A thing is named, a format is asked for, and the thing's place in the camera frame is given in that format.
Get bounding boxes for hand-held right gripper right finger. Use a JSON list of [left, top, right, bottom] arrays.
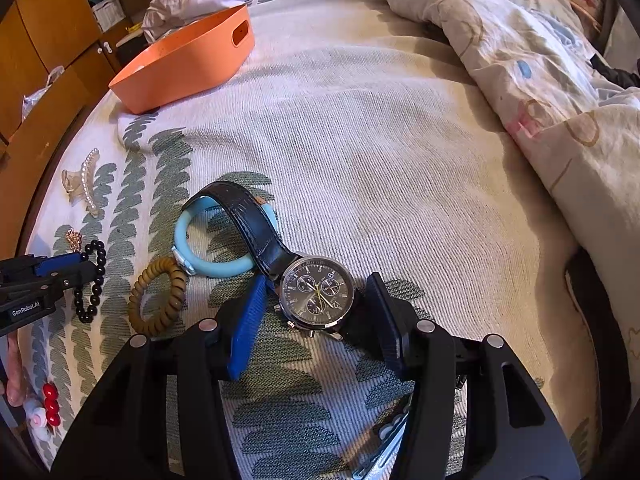
[[364, 272, 581, 480]]

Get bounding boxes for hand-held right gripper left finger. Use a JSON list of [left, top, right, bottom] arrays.
[[50, 275, 269, 480]]

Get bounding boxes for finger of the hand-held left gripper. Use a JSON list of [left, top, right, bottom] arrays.
[[0, 261, 100, 306], [0, 252, 85, 281]]

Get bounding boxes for black bead bracelet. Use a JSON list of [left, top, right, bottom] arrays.
[[73, 239, 108, 324]]

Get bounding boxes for black strap wristwatch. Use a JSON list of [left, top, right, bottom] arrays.
[[182, 179, 386, 351]]

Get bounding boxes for pearl hair claw clip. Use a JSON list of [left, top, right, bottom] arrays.
[[61, 148, 104, 219]]

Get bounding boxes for red bead hairpin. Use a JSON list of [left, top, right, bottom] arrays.
[[41, 382, 62, 426]]

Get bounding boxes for white bunny plush hair clip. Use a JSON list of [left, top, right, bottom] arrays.
[[24, 399, 51, 441]]

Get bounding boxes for person's left hand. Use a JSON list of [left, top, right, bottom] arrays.
[[0, 334, 26, 408]]

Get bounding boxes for crumpled plastic bag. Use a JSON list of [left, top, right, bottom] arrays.
[[19, 64, 66, 121]]

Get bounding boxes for orange plastic basket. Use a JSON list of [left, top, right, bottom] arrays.
[[108, 4, 256, 115]]

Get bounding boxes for white box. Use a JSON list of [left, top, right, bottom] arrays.
[[91, 0, 119, 34]]

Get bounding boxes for white printed quilt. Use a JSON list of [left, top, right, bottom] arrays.
[[350, 0, 640, 361]]

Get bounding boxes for black clothes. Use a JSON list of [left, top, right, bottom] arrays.
[[589, 54, 640, 89]]

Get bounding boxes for brown spiral hair tie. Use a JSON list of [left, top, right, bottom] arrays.
[[127, 257, 188, 335]]

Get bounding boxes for light blue bracelet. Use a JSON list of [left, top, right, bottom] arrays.
[[173, 194, 278, 278]]

